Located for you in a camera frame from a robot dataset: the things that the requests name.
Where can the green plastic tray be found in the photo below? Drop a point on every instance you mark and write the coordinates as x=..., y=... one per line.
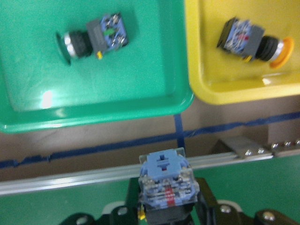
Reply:
x=39, y=90

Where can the green conveyor belt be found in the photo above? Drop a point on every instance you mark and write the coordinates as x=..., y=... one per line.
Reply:
x=254, y=185

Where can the yellow plastic tray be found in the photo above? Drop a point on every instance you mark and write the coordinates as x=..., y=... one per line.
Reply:
x=218, y=77

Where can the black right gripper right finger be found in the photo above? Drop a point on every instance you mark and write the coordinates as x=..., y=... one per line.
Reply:
x=206, y=203

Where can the green push button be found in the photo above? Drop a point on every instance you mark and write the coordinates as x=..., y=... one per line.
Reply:
x=102, y=36

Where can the yellow push button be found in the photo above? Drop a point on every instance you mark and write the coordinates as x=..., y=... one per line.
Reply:
x=248, y=41
x=168, y=188

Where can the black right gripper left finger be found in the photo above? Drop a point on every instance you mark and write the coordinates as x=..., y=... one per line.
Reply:
x=132, y=202

